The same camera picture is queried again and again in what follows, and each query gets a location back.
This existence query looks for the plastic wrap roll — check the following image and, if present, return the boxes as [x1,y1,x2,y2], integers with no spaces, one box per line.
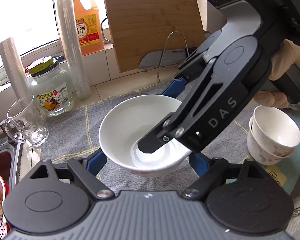
[54,0,91,100]

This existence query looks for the grey and teal checked towel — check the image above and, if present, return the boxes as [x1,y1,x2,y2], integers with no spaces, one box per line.
[39,80,300,196]

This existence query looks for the gloved right hand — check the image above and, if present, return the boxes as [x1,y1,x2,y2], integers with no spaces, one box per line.
[254,40,300,108]

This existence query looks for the black handled kitchen knife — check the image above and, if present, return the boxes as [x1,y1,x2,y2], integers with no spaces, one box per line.
[139,48,187,69]

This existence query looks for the white bowl pink flowers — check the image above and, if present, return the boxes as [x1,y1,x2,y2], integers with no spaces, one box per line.
[98,94,191,178]

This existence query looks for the bamboo cutting board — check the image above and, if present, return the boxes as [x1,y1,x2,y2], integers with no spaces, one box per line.
[104,0,205,73]

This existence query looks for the glass jar green lid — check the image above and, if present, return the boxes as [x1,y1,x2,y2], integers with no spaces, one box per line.
[28,56,73,117]

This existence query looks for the orange cooking wine jug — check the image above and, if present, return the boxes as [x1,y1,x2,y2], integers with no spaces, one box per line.
[73,0,104,55]

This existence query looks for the clear glass mug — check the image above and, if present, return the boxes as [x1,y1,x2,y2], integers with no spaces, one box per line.
[4,94,49,147]

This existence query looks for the metal wire rack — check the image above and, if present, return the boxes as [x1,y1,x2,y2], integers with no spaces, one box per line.
[157,31,189,83]

